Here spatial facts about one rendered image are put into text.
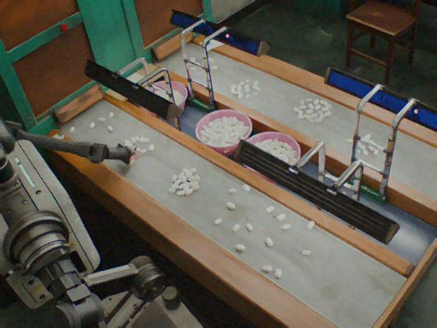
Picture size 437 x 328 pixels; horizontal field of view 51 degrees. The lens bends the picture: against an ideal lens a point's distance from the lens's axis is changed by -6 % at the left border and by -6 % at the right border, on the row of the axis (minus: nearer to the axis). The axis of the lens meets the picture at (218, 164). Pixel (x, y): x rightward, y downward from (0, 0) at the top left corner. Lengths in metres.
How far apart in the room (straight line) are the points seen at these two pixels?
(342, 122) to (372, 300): 0.94
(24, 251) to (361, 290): 1.13
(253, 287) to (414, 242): 0.68
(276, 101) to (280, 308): 1.15
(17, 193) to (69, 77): 1.38
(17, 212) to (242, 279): 0.87
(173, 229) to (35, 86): 1.04
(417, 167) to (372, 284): 0.63
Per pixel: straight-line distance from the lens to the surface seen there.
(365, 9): 3.94
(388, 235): 1.49
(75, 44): 2.53
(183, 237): 1.89
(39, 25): 2.40
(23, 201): 1.24
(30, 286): 1.34
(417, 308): 2.63
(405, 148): 2.26
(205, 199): 2.03
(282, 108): 2.42
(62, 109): 2.55
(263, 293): 1.72
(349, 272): 1.80
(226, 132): 2.31
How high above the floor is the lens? 2.26
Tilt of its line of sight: 44 degrees down
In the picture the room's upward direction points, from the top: 9 degrees counter-clockwise
